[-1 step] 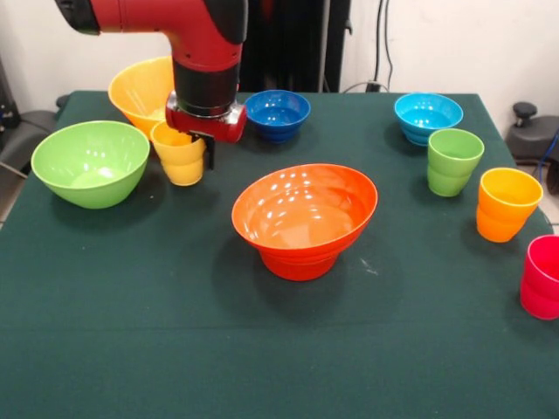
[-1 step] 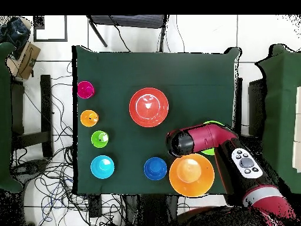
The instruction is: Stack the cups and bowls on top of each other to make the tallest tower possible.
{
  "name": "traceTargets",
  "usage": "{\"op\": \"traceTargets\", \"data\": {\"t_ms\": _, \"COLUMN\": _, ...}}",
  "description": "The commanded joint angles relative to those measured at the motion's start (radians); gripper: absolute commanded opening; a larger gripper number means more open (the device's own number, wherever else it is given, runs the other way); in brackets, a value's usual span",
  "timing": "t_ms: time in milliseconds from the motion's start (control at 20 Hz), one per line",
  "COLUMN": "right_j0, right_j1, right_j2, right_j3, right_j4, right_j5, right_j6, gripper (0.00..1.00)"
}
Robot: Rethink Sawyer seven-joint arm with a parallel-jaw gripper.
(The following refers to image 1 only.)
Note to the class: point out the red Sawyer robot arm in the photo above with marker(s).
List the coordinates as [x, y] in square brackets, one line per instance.
[196, 39]

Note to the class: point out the orange cup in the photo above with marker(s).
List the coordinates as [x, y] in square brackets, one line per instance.
[502, 214]

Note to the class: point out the light blue bowl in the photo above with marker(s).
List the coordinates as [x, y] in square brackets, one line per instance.
[428, 120]

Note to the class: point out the green bowl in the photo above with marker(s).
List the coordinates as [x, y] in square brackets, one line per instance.
[89, 170]

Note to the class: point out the dark green tablecloth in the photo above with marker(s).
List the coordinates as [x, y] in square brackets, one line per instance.
[279, 349]

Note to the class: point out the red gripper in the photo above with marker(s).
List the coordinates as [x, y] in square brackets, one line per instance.
[227, 126]

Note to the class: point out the small orange bowl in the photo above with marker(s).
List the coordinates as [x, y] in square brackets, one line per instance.
[299, 268]

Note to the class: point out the large shallow orange bowl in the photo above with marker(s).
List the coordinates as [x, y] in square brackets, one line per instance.
[305, 209]

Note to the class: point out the green cup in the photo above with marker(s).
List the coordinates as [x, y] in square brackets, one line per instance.
[452, 170]

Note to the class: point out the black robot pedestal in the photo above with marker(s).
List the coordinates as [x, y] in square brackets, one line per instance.
[297, 43]

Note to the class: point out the dark blue bowl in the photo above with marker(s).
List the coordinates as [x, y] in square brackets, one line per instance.
[279, 118]

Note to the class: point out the pink cup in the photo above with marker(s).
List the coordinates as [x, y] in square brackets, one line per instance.
[541, 283]

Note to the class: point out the yellow cup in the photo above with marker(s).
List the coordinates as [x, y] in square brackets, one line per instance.
[181, 163]

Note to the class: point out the grey base foot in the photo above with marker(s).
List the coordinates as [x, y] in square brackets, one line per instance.
[26, 139]
[528, 139]

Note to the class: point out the large yellow bowl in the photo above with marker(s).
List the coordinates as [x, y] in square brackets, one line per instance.
[140, 91]

